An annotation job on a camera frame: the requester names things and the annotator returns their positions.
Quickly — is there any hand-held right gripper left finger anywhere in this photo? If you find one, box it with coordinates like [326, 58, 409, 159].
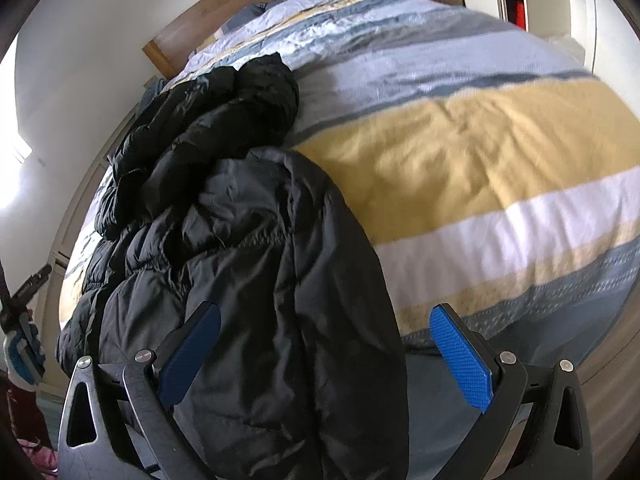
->
[57, 301, 223, 480]

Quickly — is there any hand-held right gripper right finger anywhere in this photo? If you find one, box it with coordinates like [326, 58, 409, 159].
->
[429, 302, 594, 480]

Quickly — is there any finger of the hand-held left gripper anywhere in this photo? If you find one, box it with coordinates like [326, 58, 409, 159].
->
[9, 265, 53, 313]

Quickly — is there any black puffer jacket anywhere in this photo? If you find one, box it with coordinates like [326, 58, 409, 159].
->
[56, 52, 412, 480]

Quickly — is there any low beige cabinet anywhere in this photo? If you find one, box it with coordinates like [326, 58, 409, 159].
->
[36, 104, 147, 363]

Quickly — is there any pink patterned cloth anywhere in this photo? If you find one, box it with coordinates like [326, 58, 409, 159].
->
[17, 437, 60, 473]

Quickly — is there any bed with striped duvet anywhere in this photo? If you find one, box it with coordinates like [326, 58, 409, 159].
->
[59, 0, 640, 361]

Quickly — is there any grey-blue cloth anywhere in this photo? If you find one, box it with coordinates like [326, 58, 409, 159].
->
[136, 77, 169, 112]

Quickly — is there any wooden bed headboard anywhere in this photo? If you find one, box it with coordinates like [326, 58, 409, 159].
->
[142, 0, 382, 79]

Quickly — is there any blue-grey pillow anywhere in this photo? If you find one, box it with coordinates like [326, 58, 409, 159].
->
[222, 2, 269, 32]

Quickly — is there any red bag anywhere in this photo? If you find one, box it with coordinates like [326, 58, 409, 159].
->
[506, 2, 529, 32]

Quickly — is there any white pillow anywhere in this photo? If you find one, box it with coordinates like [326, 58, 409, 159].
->
[195, 0, 382, 56]

